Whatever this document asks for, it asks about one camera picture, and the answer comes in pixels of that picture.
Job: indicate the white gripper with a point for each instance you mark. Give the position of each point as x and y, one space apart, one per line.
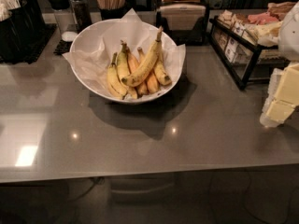
290 36

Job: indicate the long top yellow banana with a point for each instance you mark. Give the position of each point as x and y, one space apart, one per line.
151 57

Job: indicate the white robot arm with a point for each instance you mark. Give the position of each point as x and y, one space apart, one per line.
288 38

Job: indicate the rightmost spotted yellow banana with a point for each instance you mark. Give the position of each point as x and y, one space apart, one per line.
160 72

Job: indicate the orange ripe right banana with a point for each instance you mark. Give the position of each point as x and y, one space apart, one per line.
151 81

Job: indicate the orange ripe banana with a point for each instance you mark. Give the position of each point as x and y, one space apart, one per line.
133 65
151 81

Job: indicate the orange ripe middle banana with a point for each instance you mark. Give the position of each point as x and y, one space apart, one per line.
133 65

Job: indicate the white bowl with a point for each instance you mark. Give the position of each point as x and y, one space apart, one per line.
85 41

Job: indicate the leftmost yellow banana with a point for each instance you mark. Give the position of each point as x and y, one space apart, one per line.
113 83

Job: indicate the white paper liner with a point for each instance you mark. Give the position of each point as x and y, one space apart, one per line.
93 62

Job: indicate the black stir stick cup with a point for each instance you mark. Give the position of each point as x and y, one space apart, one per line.
108 14

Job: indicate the dark pepper shaker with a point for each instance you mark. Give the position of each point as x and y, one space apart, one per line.
82 13

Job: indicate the clear shaker black lid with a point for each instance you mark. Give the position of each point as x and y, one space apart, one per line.
64 18

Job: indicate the black caddy with packets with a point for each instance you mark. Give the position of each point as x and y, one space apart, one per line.
20 21

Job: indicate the black wire condiment rack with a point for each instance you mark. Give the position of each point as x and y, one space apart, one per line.
244 61

